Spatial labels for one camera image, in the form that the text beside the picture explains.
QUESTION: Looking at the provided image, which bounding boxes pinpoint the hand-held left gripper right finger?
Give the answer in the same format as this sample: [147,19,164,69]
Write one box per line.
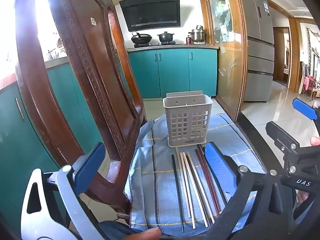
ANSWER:
[204,142,300,240]

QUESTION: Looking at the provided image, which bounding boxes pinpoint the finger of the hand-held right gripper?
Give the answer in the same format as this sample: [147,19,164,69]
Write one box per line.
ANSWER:
[265,121,320,175]
[292,98,320,121]

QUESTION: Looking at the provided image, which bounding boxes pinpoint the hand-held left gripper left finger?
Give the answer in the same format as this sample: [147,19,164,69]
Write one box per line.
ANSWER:
[21,142,106,240]

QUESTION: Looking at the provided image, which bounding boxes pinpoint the black chopstick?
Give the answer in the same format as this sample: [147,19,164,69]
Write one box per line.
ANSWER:
[202,146,228,203]
[171,154,185,232]

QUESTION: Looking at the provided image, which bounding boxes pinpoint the thin beige chopstick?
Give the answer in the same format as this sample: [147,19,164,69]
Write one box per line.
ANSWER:
[175,147,192,218]

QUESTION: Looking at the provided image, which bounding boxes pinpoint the grey plastic utensil holder basket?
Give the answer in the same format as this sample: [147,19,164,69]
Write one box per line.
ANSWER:
[162,91,213,147]

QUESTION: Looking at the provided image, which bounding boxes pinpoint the person's right hand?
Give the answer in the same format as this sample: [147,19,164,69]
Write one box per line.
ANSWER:
[296,136,320,205]

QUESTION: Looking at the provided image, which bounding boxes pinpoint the person's left hand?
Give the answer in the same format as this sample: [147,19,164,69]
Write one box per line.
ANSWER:
[125,228,162,240]

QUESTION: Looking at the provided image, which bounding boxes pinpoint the wooden dining chair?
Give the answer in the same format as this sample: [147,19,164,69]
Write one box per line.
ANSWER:
[309,77,320,101]

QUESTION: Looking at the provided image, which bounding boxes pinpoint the pink garment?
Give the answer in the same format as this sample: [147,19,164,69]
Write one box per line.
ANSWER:
[301,75,310,93]

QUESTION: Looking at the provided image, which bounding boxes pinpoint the blue checked cloth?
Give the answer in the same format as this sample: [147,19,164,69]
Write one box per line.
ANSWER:
[124,114,267,238]

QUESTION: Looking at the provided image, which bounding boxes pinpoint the green leaf garland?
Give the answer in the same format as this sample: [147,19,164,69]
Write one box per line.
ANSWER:
[307,27,320,73]

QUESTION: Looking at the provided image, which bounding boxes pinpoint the silver refrigerator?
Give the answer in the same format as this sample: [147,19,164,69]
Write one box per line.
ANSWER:
[237,0,275,103]

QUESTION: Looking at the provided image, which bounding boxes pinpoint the wooden etched glass door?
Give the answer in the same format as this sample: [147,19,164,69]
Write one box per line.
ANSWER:
[200,0,248,121]

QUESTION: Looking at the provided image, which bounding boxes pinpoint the teal base cabinets under stove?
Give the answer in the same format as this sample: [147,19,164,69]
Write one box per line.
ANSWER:
[127,49,218,99]

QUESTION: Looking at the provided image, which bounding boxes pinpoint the carved wooden chair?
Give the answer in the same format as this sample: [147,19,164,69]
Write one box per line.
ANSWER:
[15,0,148,218]

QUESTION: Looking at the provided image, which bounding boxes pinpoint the grey kitchen countertop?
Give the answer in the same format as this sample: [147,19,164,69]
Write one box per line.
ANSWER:
[126,44,220,53]

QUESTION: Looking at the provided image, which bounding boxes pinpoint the large stainless steel pot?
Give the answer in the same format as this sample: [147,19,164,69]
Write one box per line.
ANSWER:
[188,29,206,42]

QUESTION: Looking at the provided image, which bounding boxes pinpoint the black wok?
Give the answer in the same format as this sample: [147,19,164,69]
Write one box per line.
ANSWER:
[131,32,152,45]

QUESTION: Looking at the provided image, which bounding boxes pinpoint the gas stove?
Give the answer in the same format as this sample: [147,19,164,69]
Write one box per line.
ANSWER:
[134,41,176,47]

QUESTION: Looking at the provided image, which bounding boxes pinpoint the black lidded pot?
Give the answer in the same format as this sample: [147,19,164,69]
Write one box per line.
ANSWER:
[157,32,173,43]

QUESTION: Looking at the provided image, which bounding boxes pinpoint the black range hood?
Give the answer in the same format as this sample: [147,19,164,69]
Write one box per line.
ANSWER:
[119,0,181,32]

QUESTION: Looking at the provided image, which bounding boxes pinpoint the wooden doorway frame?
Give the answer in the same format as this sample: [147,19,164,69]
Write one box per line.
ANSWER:
[272,17,301,93]

